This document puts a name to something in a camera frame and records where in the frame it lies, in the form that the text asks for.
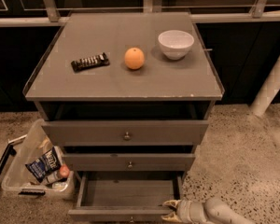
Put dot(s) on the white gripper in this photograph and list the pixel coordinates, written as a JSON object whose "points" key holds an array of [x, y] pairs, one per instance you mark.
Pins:
{"points": [[184, 211]]}

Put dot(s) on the grey bottom drawer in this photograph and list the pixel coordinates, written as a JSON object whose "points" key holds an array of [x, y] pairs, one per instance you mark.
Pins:
{"points": [[126, 196]]}

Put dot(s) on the grey drawer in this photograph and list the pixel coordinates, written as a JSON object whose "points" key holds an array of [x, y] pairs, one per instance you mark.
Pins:
{"points": [[126, 196], [125, 132], [129, 162]]}

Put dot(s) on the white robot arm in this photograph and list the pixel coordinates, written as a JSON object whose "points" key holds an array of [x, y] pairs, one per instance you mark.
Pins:
{"points": [[212, 211]]}

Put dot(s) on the grey middle drawer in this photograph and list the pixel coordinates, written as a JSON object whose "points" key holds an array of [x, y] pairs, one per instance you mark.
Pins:
{"points": [[129, 162]]}

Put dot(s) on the grey top drawer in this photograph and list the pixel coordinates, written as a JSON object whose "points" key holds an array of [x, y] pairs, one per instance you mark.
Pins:
{"points": [[125, 132]]}

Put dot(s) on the grey drawer cabinet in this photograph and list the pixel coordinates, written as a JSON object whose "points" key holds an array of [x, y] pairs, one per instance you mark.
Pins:
{"points": [[162, 89]]}

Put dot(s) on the red apple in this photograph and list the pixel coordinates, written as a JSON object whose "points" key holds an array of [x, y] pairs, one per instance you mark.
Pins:
{"points": [[64, 171]]}

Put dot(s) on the blue chip bag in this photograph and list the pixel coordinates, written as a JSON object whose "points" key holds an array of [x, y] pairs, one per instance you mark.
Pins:
{"points": [[46, 164]]}

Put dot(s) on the clear plastic bin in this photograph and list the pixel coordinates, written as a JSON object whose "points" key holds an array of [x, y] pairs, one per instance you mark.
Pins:
{"points": [[19, 181]]}

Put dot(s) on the orange fruit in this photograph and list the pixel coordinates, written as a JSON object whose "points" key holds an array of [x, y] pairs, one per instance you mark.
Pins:
{"points": [[134, 58]]}

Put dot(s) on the white ceramic bowl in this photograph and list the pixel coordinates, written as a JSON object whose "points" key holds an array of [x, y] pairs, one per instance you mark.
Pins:
{"points": [[175, 44]]}

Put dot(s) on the black snack bar packet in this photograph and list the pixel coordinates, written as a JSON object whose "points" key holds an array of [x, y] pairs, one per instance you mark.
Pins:
{"points": [[94, 61]]}

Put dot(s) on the black flat board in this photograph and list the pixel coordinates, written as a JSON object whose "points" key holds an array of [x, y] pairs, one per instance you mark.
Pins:
{"points": [[9, 151]]}

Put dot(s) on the white diagonal pole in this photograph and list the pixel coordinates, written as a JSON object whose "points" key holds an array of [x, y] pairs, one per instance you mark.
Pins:
{"points": [[268, 91]]}

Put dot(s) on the metal railing frame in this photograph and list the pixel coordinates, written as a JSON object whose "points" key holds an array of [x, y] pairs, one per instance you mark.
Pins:
{"points": [[55, 12]]}

